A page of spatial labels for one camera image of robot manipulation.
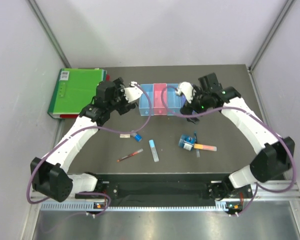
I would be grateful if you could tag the light blue clear highlighter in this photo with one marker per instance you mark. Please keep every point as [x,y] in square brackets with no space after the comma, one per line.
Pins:
[153,151]

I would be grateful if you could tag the left aluminium frame post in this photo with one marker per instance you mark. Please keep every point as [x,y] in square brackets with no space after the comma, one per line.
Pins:
[35,8]

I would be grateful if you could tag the blue ink bottle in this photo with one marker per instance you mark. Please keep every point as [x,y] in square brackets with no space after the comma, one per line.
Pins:
[186,142]

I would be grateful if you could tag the orange highlighter marker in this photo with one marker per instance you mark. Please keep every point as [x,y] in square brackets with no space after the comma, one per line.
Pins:
[205,147]

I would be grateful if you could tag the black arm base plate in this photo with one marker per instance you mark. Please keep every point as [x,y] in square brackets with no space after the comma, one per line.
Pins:
[198,189]

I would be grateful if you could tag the light blue drawer bin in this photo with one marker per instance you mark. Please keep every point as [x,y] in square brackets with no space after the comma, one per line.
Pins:
[144,107]

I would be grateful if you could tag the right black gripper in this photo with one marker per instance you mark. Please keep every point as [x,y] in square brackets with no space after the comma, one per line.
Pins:
[189,108]

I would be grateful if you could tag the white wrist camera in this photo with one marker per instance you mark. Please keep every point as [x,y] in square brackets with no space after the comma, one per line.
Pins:
[186,89]
[132,93]

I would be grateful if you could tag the small staples box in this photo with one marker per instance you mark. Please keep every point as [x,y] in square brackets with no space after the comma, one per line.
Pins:
[124,135]

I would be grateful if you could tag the pink drawer bin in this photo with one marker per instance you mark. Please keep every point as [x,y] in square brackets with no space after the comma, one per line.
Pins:
[158,106]

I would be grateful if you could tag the green plastic folder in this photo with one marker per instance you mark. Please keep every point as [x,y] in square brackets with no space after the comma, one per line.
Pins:
[74,89]

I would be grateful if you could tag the medium blue drawer bin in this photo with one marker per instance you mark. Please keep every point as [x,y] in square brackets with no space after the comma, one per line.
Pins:
[173,100]

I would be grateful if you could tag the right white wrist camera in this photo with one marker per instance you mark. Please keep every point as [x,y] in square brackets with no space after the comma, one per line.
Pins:
[186,89]

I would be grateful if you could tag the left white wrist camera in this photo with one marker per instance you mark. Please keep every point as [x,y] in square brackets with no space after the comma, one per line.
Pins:
[132,93]

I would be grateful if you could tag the aluminium front rail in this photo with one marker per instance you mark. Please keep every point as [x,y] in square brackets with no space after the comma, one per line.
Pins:
[273,190]

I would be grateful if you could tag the red pen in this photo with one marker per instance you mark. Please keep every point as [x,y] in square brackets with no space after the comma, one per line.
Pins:
[130,155]

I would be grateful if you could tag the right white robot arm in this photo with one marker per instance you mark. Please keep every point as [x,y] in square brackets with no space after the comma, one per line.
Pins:
[273,152]

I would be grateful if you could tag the aluminium frame post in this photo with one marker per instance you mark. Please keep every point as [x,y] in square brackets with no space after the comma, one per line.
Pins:
[283,13]
[35,8]

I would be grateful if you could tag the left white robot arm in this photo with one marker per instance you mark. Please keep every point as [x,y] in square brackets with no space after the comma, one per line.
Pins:
[49,174]

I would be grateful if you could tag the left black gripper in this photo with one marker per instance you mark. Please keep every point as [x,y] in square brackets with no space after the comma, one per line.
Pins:
[126,106]

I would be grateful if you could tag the right aluminium frame post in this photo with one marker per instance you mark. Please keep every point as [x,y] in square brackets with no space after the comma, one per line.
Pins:
[283,13]

